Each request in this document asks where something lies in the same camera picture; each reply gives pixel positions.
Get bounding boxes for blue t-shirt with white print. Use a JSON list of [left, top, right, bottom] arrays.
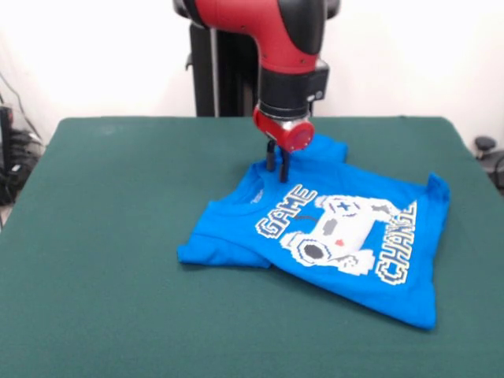
[[176, 133, 451, 330]]

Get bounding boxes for black cable tangle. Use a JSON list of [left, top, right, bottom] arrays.
[[0, 129, 46, 206]]

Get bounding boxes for dark green table cloth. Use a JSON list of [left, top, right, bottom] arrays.
[[0, 116, 504, 378]]

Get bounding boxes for thin grey cable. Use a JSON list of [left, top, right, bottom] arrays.
[[0, 72, 43, 143]]

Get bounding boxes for black electronics box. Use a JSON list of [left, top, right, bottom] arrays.
[[0, 104, 17, 172]]

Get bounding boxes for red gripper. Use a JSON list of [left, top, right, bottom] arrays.
[[252, 105, 316, 186]]

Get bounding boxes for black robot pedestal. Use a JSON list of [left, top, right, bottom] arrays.
[[172, 0, 342, 118]]

